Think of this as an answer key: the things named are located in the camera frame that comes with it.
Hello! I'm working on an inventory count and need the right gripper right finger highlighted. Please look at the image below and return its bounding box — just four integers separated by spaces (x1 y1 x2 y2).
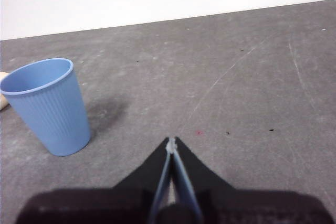
172 136 235 224

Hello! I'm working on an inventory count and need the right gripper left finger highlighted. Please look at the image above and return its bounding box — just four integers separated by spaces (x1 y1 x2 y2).
112 136 173 224

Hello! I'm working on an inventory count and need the blue ribbed plastic cup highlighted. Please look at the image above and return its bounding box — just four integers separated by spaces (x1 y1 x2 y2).
0 58 92 157

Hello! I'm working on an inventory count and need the cup brush with sponge head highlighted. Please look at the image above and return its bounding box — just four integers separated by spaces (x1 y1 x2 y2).
0 71 12 111

